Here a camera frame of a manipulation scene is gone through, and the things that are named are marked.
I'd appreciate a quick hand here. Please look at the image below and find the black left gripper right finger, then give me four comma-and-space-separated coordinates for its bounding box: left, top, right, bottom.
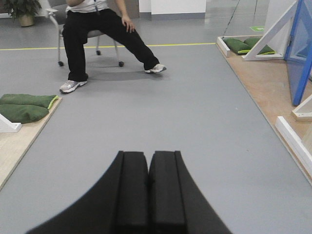
149, 151, 231, 234

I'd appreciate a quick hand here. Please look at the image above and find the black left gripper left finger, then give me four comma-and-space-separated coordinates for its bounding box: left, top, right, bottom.
28, 151, 148, 234

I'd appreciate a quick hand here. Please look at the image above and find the blue door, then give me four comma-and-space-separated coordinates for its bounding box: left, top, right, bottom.
285, 0, 312, 106

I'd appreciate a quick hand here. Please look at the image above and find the person's bare hand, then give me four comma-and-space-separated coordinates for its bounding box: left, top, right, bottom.
121, 15, 136, 33

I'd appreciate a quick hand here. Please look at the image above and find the left plywood base board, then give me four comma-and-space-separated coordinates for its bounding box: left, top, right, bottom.
0, 98, 62, 188

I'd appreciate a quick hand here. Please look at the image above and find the plywood base board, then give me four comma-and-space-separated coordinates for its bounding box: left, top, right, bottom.
0, 98, 62, 188
225, 51, 312, 182

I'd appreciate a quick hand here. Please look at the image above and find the green sandbag upper left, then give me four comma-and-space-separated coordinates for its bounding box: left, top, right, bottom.
0, 94, 59, 109

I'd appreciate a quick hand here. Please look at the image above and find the green sandbag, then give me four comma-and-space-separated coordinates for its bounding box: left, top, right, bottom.
0, 94, 59, 109
0, 104, 49, 124
244, 37, 276, 56
223, 38, 251, 55

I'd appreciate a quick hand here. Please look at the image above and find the green sandbag lower left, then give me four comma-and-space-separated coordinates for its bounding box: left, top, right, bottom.
0, 104, 49, 124

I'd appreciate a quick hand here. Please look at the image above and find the right plywood base board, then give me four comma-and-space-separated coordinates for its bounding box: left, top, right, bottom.
225, 51, 312, 182

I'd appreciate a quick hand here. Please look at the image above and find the green sandbag far front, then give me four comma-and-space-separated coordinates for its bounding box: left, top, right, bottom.
223, 38, 251, 55

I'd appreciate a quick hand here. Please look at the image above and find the green sandbag far back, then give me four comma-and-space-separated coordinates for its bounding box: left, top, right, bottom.
244, 37, 276, 56

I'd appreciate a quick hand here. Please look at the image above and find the seated person in black trousers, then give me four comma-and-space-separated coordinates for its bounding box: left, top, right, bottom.
59, 0, 166, 94

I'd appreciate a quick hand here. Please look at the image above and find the green floor sign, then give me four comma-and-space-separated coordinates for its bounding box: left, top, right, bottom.
250, 26, 265, 32

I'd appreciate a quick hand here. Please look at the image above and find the white pillar with grey skirting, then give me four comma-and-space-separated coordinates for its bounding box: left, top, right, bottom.
138, 0, 207, 20

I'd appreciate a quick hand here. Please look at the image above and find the grey wheeled chair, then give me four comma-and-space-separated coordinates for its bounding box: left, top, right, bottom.
45, 0, 124, 68

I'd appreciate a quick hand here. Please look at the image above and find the potted green plant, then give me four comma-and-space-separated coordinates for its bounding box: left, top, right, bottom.
2, 0, 42, 27

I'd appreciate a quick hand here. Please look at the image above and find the white bracket on left board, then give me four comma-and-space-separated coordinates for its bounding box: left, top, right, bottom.
0, 114, 22, 133

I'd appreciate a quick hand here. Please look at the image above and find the white wooden frame near right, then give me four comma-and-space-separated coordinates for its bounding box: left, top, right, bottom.
275, 94, 312, 171

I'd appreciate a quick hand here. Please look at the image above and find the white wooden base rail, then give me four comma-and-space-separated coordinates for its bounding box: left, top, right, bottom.
216, 37, 231, 58

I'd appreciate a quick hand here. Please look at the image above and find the white triangular door frame brace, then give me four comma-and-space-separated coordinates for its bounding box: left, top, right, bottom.
242, 0, 298, 61

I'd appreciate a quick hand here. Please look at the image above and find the dark tether cable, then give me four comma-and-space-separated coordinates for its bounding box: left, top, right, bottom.
223, 0, 242, 37

